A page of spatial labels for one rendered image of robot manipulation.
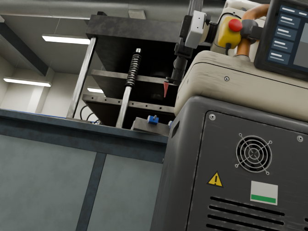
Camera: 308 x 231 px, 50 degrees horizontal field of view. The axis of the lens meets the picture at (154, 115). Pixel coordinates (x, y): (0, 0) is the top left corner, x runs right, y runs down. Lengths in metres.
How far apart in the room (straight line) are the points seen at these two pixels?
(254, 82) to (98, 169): 1.03
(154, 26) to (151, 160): 1.50
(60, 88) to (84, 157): 8.82
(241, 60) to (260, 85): 0.08
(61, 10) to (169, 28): 3.73
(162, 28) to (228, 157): 2.16
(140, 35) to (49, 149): 1.41
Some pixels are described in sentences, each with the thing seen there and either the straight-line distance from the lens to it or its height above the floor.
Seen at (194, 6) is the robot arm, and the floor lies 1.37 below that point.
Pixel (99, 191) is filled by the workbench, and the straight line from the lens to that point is 1.63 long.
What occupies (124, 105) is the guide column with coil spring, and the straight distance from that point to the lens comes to 2.58.
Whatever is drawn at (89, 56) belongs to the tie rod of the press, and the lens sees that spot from 2.85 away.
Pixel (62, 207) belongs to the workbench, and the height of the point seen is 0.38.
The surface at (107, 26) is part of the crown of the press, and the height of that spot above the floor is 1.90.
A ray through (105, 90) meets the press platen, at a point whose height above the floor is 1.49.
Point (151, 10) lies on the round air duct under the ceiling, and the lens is 5.60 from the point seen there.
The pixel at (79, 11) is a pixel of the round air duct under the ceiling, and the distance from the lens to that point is 6.12.
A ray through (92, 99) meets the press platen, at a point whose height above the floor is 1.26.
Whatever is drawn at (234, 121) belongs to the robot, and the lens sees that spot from 0.76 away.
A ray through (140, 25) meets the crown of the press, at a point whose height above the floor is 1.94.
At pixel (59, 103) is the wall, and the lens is 10.25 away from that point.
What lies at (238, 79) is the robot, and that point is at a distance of 0.81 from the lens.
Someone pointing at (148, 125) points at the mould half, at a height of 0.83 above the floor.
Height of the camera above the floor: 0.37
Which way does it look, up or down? 19 degrees up
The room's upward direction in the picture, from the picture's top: 13 degrees clockwise
